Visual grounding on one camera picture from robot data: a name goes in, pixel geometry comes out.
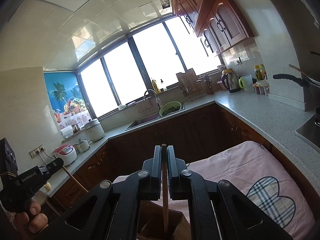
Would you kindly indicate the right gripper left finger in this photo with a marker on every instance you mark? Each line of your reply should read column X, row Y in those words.
column 151, row 184

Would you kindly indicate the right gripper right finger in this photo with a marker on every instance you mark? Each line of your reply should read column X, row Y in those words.
column 175, row 166

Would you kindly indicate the light wooden chopstick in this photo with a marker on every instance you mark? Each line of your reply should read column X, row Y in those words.
column 165, row 187

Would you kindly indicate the brown wooden chopstick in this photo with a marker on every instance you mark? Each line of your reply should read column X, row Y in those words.
column 74, row 179

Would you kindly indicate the person's left hand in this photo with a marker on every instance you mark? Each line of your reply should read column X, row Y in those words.
column 30, row 225

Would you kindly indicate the brown wooden utensil holder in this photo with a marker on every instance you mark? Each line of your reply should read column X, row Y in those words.
column 151, row 223

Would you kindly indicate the wooden lower cabinets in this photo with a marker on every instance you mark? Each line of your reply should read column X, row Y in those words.
column 196, row 135

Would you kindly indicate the wooden cabinets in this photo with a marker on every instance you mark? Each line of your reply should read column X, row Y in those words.
column 220, row 22
column 196, row 135

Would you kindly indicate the green vegetable colander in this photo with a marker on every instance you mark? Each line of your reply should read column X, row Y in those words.
column 170, row 108

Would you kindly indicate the white red rice cooker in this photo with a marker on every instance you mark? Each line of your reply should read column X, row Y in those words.
column 66, row 152

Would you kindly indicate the chrome sink faucet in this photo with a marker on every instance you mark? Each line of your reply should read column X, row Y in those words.
column 150, row 93

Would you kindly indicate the white tall cooker pot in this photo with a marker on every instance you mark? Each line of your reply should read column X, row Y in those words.
column 94, row 130

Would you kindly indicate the small white crock pot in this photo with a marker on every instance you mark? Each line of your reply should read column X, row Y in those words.
column 83, row 145

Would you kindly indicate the pink heart-patterned tablecloth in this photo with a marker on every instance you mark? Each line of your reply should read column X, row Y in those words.
column 240, row 193

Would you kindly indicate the wooden dish rack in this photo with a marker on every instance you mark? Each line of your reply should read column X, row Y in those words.
column 187, row 82

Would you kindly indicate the tropical beach poster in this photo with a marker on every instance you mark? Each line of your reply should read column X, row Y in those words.
column 66, row 99

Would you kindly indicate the stainless electric kettle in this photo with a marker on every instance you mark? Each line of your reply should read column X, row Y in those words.
column 230, row 81

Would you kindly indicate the gas stove top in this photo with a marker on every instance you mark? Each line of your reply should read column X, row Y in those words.
column 309, row 132

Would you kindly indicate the wooden upper cabinets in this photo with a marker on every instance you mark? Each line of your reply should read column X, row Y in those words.
column 220, row 22

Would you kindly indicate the black wok with lid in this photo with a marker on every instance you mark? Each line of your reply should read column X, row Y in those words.
column 310, row 80

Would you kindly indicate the green handled white pitcher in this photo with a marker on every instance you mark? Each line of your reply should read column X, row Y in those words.
column 246, row 83

